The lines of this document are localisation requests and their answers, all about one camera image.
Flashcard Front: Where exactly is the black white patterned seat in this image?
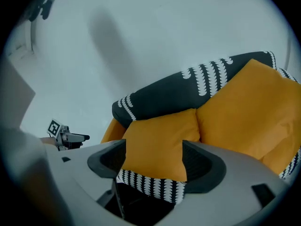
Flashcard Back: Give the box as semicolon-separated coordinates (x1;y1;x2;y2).
111;50;301;205

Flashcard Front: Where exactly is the white door frame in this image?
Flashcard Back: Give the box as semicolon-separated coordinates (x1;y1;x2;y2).
6;17;36;59

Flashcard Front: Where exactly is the black wall-mounted device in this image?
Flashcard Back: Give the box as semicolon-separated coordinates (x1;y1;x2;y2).
27;0;57;22

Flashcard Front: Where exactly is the grey flat panel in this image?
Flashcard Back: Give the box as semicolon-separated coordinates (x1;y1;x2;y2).
0;55;36;130

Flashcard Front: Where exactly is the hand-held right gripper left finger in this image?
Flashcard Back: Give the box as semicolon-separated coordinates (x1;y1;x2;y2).
87;138;127;179

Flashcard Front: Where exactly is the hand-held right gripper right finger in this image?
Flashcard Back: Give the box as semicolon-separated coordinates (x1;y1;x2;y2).
182;140;227;194

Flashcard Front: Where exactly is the small orange pillow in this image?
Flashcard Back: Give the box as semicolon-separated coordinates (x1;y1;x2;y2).
121;108;201;182

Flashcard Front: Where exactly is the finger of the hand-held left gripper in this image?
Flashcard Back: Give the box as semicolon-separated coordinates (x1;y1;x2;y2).
67;133;91;149

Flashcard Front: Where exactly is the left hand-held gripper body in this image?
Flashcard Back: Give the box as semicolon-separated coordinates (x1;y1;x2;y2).
47;118;72;152

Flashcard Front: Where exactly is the large orange pillow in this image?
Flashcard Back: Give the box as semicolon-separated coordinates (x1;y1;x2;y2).
196;58;301;177

